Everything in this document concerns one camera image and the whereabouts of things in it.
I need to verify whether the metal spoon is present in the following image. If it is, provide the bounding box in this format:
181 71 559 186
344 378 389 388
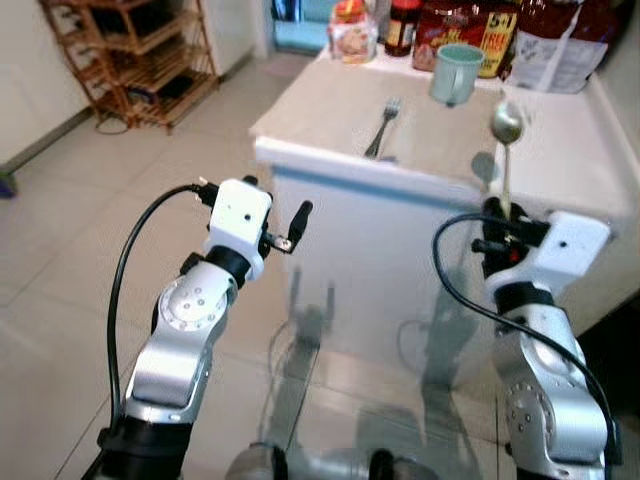
490 100 526 216

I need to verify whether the white table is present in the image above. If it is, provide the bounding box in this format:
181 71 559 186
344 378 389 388
250 45 640 376

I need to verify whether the metal fork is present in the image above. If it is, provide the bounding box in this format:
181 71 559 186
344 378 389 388
365 97 403 161

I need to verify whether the teal mug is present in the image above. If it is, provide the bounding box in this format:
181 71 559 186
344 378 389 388
430 43 486 107

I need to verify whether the wooden shelf rack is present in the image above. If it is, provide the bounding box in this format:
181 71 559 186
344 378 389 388
40 0 219 133

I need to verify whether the teal blue container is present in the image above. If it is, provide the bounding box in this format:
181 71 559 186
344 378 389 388
272 0 339 53

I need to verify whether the yellow printed box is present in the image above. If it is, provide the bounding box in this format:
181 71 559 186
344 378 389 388
478 0 519 79

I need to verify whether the jar with orange lid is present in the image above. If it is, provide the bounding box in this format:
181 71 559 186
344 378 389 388
328 0 379 64

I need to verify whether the red food packet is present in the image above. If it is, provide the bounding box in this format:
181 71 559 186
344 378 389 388
412 0 491 73

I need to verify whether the dark sauce bottle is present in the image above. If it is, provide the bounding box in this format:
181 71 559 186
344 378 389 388
385 0 423 57

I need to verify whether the robot right leg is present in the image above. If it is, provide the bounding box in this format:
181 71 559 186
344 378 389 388
365 448 441 480

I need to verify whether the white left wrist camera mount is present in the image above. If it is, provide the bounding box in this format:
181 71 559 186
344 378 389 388
205 178 274 281

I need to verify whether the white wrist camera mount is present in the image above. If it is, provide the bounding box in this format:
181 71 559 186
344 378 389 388
205 178 274 281
520 212 612 296

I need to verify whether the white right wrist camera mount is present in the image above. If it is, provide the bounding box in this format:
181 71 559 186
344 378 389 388
520 212 612 296

